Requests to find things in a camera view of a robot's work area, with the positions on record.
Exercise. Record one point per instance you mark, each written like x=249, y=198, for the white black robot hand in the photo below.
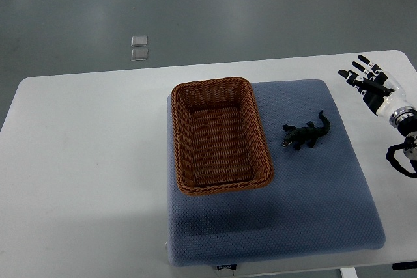
x=382, y=94

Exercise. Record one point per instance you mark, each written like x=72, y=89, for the dark toy crocodile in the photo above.
x=309, y=134

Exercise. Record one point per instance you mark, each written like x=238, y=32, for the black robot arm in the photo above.
x=404, y=119

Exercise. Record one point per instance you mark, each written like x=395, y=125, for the brown wicker basket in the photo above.
x=219, y=144

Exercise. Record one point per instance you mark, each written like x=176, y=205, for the blue grey cushion mat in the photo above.
x=318, y=202

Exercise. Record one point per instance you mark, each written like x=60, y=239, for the black table control panel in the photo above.
x=404, y=266

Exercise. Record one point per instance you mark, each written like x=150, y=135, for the white table leg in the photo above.
x=348, y=272

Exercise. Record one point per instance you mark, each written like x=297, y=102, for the upper floor metal plate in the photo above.
x=139, y=41

